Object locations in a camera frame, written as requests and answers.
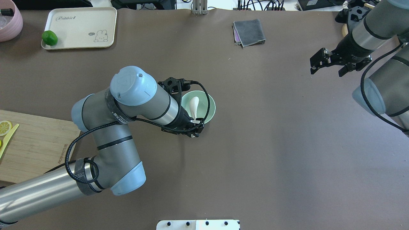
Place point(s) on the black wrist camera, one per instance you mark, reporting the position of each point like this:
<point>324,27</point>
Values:
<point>175,87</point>

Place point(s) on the bamboo cutting board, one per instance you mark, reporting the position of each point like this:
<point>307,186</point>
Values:
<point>38,145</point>

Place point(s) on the white plastic spoon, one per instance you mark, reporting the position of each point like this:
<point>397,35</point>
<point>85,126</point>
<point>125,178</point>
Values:
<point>193,106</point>

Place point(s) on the yellow plastic knife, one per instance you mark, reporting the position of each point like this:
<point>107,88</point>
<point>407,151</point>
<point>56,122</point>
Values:
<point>7,138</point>

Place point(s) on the pink bowl with ice cubes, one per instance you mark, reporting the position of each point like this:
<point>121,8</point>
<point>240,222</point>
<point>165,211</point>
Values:
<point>11,26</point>

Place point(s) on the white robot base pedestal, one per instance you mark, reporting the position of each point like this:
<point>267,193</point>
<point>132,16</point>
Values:
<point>199,224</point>

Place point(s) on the aluminium frame post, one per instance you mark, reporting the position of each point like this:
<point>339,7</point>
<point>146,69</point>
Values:
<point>199,7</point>

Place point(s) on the upper lemon slice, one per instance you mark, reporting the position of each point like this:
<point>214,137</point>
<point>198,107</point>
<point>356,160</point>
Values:
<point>5,127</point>

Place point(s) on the grey folded cloth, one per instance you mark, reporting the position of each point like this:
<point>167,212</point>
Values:
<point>249,32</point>

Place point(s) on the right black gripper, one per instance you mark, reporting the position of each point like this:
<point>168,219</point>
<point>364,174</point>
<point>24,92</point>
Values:
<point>350,48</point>

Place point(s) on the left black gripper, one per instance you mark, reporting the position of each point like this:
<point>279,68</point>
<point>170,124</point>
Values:
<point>184,121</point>

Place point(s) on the cream rabbit tray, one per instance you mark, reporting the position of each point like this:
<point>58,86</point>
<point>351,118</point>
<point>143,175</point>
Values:
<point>87,27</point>

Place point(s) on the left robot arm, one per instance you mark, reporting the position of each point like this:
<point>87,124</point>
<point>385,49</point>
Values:
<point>105,155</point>

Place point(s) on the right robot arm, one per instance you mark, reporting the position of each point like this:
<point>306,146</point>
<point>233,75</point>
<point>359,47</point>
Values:
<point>378,45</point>

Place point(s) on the green lime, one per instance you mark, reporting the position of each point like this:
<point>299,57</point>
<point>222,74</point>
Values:
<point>49,38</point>

